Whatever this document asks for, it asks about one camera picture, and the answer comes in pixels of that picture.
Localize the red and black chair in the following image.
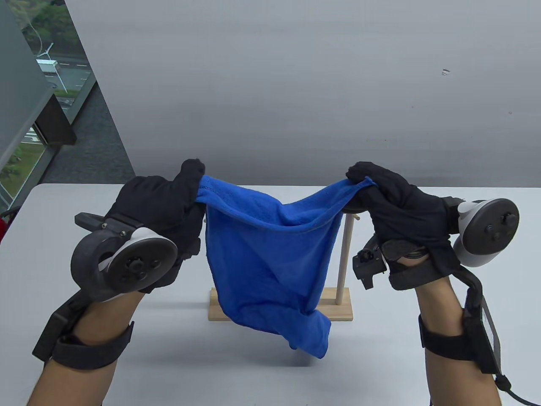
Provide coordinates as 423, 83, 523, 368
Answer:
0, 206, 22, 246

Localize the grey frosted panel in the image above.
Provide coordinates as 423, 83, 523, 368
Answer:
0, 0, 57, 167

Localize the dark grey hand controller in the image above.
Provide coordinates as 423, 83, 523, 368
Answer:
451, 198, 520, 268
70, 211, 178, 303

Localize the glass window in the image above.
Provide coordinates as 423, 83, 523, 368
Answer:
0, 0, 98, 212

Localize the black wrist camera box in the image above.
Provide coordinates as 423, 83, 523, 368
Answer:
418, 292, 503, 375
32, 292, 136, 370

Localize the wooden rack with two posts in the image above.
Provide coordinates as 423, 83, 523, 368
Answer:
208, 211, 361, 322

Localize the black panel base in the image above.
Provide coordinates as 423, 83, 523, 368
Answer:
35, 96, 77, 146

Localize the person's right hand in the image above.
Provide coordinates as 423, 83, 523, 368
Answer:
346, 161, 462, 291

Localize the person's left hand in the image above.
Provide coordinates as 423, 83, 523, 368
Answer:
104, 159, 206, 294

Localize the person's right forearm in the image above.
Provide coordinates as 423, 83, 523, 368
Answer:
414, 275, 503, 406

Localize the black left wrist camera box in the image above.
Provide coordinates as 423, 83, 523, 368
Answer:
32, 292, 136, 370

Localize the dark grey right hand controller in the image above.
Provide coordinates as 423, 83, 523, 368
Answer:
451, 198, 520, 268

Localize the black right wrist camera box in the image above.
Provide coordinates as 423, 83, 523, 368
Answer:
418, 292, 503, 375

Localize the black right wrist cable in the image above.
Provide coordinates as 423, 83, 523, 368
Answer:
495, 372, 541, 406

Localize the blue towel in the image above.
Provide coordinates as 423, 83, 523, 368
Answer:
196, 175, 376, 360

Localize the dark grey left hand controller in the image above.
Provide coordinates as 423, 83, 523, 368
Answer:
70, 211, 178, 303

